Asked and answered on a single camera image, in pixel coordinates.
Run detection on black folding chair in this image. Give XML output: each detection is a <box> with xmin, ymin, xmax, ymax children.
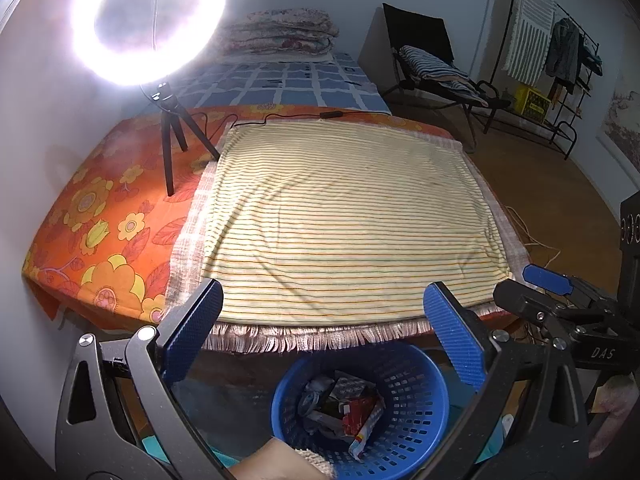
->
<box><xmin>382</xmin><ymin>3</ymin><xmax>510</xmax><ymax>153</ymax></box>

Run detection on orange floral bed sheet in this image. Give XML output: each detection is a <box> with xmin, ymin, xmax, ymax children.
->
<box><xmin>22</xmin><ymin>104</ymin><xmax>452</xmax><ymax>326</ymax></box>

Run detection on black clothes rack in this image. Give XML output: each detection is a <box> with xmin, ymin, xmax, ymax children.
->
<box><xmin>475</xmin><ymin>0</ymin><xmax>603</xmax><ymax>159</ymax></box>

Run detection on gloved right hand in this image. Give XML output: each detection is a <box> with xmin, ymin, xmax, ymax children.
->
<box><xmin>589</xmin><ymin>375</ymin><xmax>639</xmax><ymax>458</ymax></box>

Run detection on folded floral quilt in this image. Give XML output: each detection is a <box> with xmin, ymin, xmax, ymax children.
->
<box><xmin>214</xmin><ymin>8</ymin><xmax>340</xmax><ymax>56</ymax></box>

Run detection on striped yellow towel blanket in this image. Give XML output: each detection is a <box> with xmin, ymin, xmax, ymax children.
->
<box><xmin>166</xmin><ymin>119</ymin><xmax>529</xmax><ymax>353</ymax></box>

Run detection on yellow crate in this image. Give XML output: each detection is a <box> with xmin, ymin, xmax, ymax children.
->
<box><xmin>513</xmin><ymin>84</ymin><xmax>551</xmax><ymax>124</ymax></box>

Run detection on black power cable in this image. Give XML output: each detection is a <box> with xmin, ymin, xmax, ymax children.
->
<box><xmin>184</xmin><ymin>109</ymin><xmax>344</xmax><ymax>137</ymax></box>

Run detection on blue checkered bed sheet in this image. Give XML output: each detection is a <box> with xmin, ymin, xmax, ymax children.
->
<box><xmin>170</xmin><ymin>52</ymin><xmax>390</xmax><ymax>114</ymax></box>

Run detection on red cigarette carton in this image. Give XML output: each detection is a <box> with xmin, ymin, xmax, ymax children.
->
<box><xmin>342</xmin><ymin>396</ymin><xmax>384</xmax><ymax>437</ymax></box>

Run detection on blue plastic trash basket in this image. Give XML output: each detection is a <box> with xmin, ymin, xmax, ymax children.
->
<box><xmin>271</xmin><ymin>342</ymin><xmax>449</xmax><ymax>479</ymax></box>

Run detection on colourful tissue pack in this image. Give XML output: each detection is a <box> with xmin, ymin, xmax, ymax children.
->
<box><xmin>348</xmin><ymin>403</ymin><xmax>384</xmax><ymax>460</ymax></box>

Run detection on white ring light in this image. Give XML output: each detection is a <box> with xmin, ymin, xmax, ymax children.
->
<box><xmin>70</xmin><ymin>0</ymin><xmax>226</xmax><ymax>87</ymax></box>

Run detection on black tripod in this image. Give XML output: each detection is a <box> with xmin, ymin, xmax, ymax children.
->
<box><xmin>151</xmin><ymin>81</ymin><xmax>220</xmax><ymax>196</ymax></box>

